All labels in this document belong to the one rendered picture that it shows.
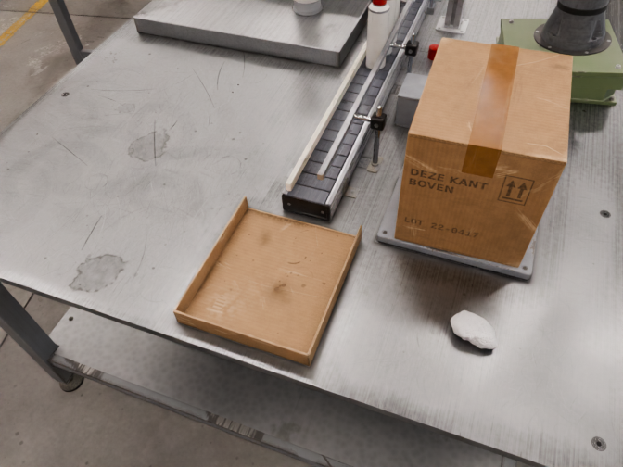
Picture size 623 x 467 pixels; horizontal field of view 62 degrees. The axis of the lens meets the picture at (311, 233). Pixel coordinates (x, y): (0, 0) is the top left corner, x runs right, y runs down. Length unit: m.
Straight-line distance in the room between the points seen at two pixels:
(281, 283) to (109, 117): 0.72
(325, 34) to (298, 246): 0.74
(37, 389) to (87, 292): 1.00
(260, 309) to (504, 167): 0.49
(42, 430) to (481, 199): 1.57
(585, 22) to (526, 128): 0.67
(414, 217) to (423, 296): 0.15
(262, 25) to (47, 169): 0.73
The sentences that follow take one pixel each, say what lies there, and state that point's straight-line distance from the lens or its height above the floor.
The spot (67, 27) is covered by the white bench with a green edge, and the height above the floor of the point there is 0.34.
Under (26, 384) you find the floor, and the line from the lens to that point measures 2.09.
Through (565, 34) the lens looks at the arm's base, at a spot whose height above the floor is 0.95.
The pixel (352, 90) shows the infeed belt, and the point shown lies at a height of 0.88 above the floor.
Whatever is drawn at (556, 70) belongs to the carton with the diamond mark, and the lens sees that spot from 1.05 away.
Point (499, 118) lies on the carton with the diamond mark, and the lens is 0.91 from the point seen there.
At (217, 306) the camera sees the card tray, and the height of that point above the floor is 0.83.
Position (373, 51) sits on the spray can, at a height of 0.94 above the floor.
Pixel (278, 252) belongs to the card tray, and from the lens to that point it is 1.05.
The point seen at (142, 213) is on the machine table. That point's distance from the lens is 1.19.
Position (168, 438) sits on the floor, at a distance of 1.82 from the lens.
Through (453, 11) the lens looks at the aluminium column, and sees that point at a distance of 1.72.
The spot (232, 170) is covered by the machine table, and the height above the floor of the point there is 0.83.
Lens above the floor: 1.66
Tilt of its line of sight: 50 degrees down
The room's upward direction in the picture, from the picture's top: 3 degrees counter-clockwise
